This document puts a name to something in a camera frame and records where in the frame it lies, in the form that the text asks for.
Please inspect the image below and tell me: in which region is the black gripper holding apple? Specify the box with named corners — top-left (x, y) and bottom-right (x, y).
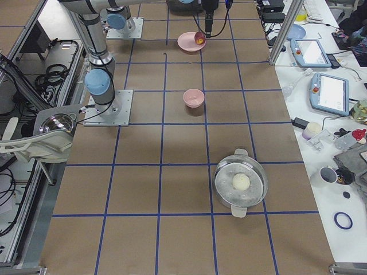
top-left (202, 0), bottom-right (218, 37)

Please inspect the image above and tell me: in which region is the red apple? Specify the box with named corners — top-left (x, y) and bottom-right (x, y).
top-left (194, 32), bottom-right (206, 45)

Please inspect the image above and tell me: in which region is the pink bowl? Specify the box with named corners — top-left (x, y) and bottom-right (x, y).
top-left (183, 89), bottom-right (205, 108)

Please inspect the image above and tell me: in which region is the pink plate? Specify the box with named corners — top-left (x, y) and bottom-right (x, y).
top-left (177, 32), bottom-right (206, 52)

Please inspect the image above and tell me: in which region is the blue plate on desk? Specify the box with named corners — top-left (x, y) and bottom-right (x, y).
top-left (287, 24), bottom-right (306, 41)

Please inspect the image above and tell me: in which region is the steel bowl on chair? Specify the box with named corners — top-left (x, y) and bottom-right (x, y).
top-left (38, 113), bottom-right (75, 134)

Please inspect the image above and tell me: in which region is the teach pendant far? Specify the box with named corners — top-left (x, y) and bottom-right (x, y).
top-left (290, 39), bottom-right (331, 68)

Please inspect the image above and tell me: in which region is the teach pendant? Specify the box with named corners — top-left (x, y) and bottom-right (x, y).
top-left (290, 39), bottom-right (331, 68)
top-left (309, 73), bottom-right (349, 116)

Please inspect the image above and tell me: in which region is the teach pendant near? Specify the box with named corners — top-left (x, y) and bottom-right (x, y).
top-left (309, 73), bottom-right (349, 116)

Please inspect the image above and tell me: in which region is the black power adapter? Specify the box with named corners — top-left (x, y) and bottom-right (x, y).
top-left (291, 117), bottom-right (309, 130)

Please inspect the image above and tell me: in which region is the purple white cup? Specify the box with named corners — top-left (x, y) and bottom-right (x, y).
top-left (302, 122), bottom-right (322, 140)

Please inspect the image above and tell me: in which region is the white round bun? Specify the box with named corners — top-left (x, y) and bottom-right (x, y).
top-left (232, 173), bottom-right (251, 191)

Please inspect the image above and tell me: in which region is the white mug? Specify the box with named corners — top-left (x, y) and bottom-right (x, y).
top-left (310, 166), bottom-right (338, 188)

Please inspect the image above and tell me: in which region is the black braided cable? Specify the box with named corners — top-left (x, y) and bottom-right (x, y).
top-left (192, 2), bottom-right (232, 38)

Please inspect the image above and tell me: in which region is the aluminium frame post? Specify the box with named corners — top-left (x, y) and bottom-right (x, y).
top-left (268, 0), bottom-right (304, 65)

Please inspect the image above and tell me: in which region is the blue rubber ring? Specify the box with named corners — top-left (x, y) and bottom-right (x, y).
top-left (333, 211), bottom-right (353, 230)

